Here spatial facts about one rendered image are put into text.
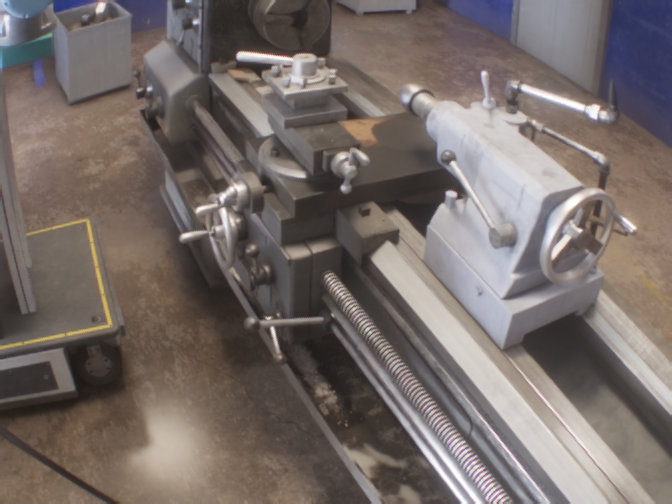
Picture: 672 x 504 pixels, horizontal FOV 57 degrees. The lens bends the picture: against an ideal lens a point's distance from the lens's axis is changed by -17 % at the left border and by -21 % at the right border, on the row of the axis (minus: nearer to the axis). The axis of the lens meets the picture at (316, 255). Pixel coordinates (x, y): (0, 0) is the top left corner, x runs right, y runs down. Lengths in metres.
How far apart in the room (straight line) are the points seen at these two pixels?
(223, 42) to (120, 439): 1.44
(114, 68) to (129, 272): 1.92
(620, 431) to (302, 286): 0.90
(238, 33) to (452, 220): 1.30
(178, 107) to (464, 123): 1.36
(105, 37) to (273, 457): 3.02
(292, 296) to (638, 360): 0.90
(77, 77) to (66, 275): 2.23
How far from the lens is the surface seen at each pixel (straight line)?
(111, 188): 3.65
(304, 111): 1.81
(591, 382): 1.67
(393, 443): 1.87
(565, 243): 1.42
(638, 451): 1.58
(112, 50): 4.60
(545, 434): 1.36
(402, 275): 1.65
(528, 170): 1.48
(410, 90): 1.83
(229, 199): 1.82
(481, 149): 1.55
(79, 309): 2.41
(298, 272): 1.78
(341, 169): 1.67
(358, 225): 1.73
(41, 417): 2.54
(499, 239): 1.44
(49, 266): 2.64
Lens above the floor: 1.85
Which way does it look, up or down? 37 degrees down
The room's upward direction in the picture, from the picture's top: 2 degrees clockwise
